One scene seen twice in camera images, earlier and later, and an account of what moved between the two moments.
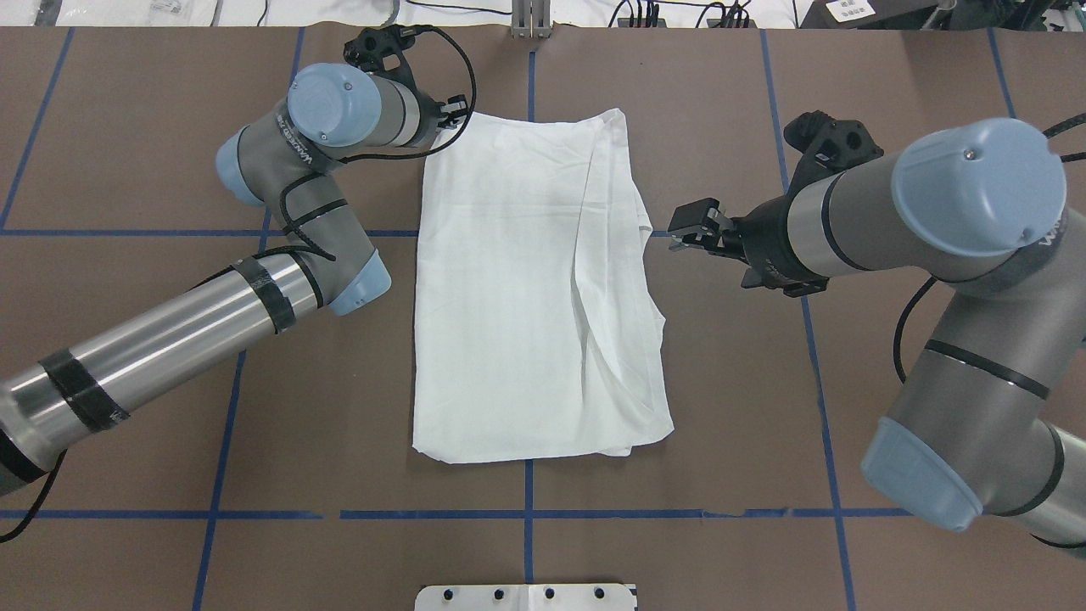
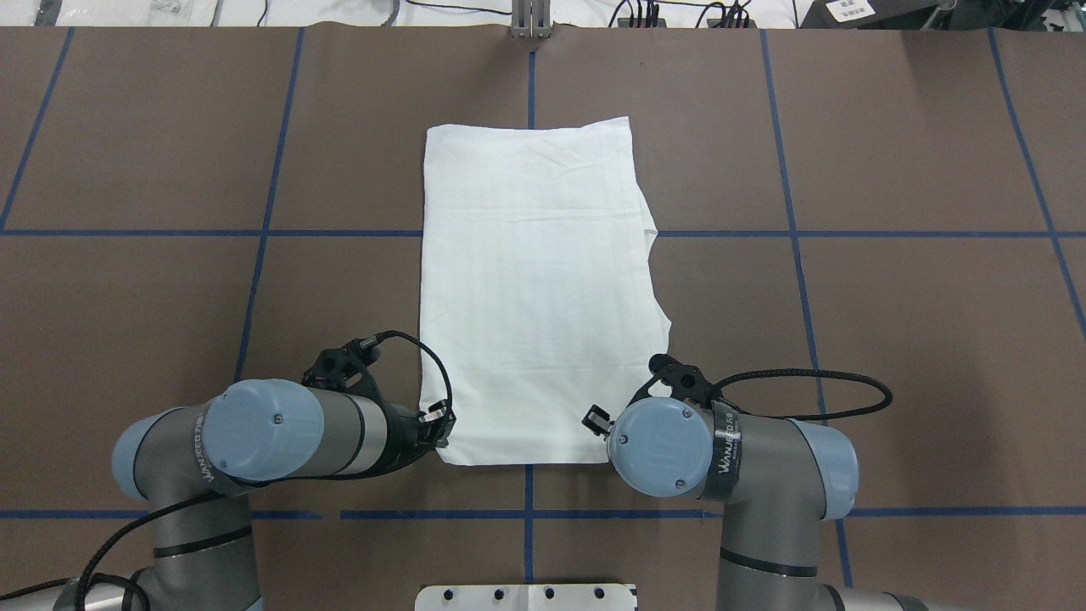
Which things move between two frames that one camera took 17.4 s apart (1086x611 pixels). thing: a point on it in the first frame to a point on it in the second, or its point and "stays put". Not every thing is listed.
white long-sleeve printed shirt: (540, 320) stays put
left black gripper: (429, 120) to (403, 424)
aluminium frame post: (531, 19) stays put
